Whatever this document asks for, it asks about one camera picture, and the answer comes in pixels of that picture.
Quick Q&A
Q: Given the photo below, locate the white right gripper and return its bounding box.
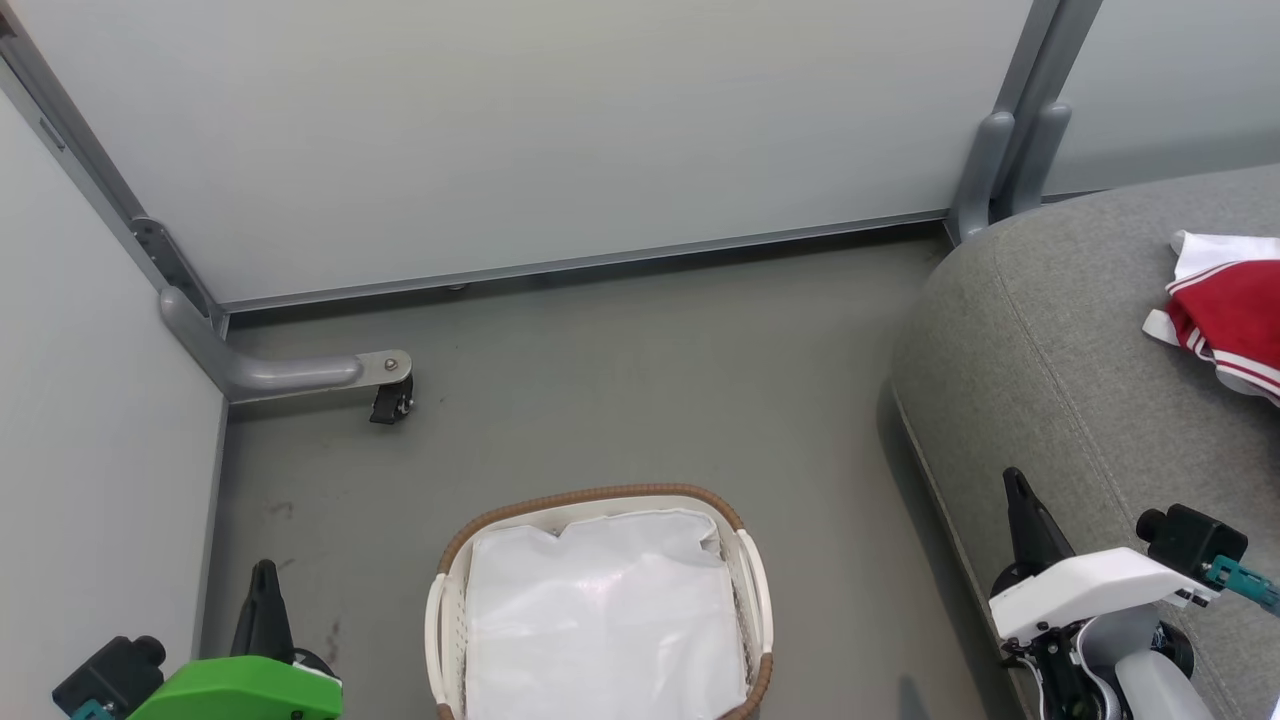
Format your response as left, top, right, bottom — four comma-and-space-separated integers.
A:
987, 467, 1223, 647

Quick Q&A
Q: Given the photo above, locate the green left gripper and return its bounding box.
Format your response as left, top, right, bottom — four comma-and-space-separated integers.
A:
124, 559, 344, 720

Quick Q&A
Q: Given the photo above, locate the red and white garment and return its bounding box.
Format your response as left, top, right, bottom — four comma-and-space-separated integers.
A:
1143, 230, 1280, 407

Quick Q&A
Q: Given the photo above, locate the grey fabric sofa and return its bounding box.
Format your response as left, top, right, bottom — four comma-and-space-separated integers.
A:
890, 165, 1280, 720

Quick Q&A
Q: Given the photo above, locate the long grey partition foot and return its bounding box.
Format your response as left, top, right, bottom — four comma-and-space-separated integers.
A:
159, 286, 413, 403

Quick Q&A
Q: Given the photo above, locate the black caster wheel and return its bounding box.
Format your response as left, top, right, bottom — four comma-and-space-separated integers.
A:
369, 379, 416, 426

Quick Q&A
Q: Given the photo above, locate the white laundry basket brown rim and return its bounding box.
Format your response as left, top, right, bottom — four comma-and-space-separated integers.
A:
424, 484, 775, 720

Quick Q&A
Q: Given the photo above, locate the white basket liner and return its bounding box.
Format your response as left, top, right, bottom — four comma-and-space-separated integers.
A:
464, 508, 751, 720

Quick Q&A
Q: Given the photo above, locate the short grey partition foot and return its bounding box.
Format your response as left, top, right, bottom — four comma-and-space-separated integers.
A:
948, 111, 1017, 246
1003, 101, 1073, 219

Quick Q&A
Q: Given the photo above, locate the teal right camera plug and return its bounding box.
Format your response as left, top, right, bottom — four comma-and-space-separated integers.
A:
1203, 557, 1280, 613

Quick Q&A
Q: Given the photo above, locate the grey partition bottom rail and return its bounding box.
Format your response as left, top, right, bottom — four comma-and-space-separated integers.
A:
215, 210, 951, 313

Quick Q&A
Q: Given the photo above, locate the grey double partition post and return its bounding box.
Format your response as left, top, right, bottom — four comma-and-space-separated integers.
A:
992, 0, 1106, 121

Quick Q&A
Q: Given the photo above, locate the grey partition post with bracket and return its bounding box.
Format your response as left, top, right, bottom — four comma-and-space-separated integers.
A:
0, 10, 229, 336

